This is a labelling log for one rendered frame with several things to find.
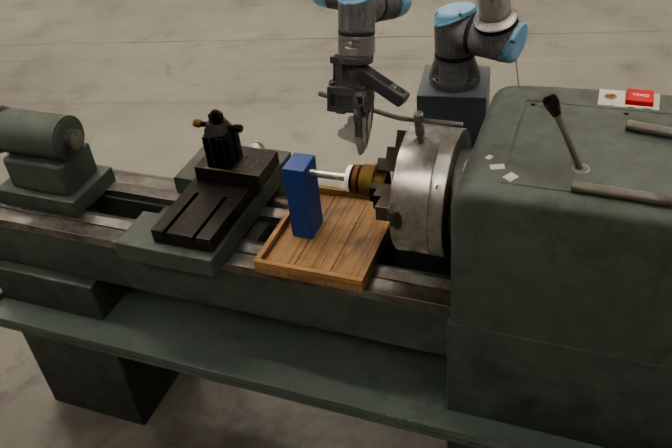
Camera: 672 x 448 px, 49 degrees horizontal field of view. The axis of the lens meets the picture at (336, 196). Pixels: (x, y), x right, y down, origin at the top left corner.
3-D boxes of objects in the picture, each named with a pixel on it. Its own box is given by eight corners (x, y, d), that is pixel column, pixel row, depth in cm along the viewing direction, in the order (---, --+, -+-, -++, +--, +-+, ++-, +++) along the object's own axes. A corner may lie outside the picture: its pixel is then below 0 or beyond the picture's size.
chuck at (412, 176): (459, 190, 199) (456, 99, 177) (431, 281, 180) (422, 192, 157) (427, 185, 202) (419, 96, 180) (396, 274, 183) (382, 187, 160)
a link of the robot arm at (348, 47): (379, 32, 151) (367, 39, 144) (379, 54, 152) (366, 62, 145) (345, 30, 153) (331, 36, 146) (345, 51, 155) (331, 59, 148)
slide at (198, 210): (279, 163, 223) (277, 150, 220) (212, 253, 191) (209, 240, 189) (226, 155, 229) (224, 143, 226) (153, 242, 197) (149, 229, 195)
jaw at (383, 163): (423, 175, 182) (430, 127, 182) (419, 175, 178) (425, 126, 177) (381, 169, 186) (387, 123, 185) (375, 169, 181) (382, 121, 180)
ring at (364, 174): (392, 157, 184) (357, 153, 187) (381, 178, 177) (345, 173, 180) (393, 187, 189) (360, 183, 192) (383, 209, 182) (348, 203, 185)
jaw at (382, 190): (416, 185, 176) (402, 211, 167) (416, 203, 179) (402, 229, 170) (372, 179, 180) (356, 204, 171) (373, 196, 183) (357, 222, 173)
